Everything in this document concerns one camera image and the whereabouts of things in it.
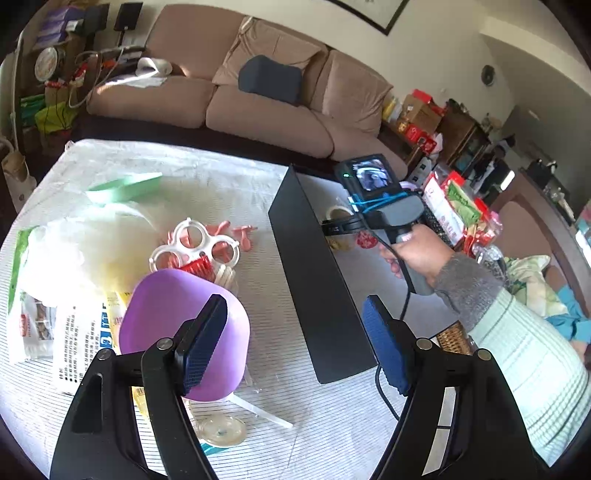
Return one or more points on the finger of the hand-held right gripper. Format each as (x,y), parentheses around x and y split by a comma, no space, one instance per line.
(341,227)

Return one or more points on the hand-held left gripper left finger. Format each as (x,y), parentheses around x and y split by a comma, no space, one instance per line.
(203,344)

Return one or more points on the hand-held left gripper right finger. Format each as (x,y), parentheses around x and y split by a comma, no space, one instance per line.
(385,344)

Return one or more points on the clear plastic lidded container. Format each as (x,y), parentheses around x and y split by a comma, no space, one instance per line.
(364,241)

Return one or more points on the purple plastic bowl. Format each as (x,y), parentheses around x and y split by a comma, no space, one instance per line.
(161,314)

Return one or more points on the black storage box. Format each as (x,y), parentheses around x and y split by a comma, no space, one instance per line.
(318,295)

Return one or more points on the person's right forearm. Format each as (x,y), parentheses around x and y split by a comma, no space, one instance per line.
(508,360)

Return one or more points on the white striped cloth desktop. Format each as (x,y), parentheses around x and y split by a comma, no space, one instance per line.
(295,450)

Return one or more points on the person's right hand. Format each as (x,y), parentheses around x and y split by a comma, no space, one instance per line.
(427,251)

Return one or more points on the tape roll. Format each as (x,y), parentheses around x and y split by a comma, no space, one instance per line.
(330,213)

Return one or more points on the white and red packet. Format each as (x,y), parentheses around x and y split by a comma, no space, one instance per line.
(443,212)

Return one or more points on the green and red packet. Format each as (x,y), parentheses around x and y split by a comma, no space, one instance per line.
(464,203)

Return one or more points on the brown wicker basket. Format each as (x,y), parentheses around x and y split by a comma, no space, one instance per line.
(455,339)

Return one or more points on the red comb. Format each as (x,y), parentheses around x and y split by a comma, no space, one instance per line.
(198,266)

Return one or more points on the yellow packet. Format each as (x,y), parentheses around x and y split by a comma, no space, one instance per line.
(141,401)

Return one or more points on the clear suction disc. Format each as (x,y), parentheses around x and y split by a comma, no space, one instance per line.
(221,431)

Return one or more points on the white plastic stick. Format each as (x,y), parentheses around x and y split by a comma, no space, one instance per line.
(263,410)

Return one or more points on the pile of pink plastic pieces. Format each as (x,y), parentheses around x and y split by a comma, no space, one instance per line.
(244,237)

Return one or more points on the printed cardboard box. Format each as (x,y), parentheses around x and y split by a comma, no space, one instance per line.
(422,117)

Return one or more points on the dark wood cabinet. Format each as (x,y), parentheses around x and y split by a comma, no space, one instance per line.
(461,134)

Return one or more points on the yellow bottle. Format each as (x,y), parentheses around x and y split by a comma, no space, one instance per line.
(391,108)

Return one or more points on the white printed packet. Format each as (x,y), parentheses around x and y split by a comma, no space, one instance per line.
(78,341)

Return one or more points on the beige sofa cushion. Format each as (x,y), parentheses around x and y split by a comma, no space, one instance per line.
(355,97)
(272,46)

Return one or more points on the beige sofa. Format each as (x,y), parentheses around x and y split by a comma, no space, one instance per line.
(268,115)

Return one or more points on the floral blanket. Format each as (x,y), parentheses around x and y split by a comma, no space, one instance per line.
(535,281)

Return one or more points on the white plastic bag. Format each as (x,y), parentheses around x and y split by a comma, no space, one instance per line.
(78,249)

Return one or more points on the dark blue pillow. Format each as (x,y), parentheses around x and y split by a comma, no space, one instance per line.
(272,78)

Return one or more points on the clear snack packet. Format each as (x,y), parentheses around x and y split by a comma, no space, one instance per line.
(34,323)

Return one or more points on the green plastic scoop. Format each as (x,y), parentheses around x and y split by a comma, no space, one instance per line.
(120,191)

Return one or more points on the green edged packet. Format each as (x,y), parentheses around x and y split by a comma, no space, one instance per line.
(18,249)

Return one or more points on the white paper sheet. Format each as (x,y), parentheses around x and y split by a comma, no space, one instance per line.
(147,83)

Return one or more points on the green bag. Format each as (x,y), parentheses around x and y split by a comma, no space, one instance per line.
(53,117)

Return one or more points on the black speaker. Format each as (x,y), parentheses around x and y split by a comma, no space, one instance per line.
(94,21)
(129,16)

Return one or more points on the round printed tin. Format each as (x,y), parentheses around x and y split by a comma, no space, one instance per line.
(48,64)

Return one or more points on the purple tissue packs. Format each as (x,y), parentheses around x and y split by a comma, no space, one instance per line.
(53,25)

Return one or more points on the round wall clock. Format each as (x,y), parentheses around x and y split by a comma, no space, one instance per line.
(487,74)

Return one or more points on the framed wall picture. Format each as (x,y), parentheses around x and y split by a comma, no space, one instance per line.
(369,11)

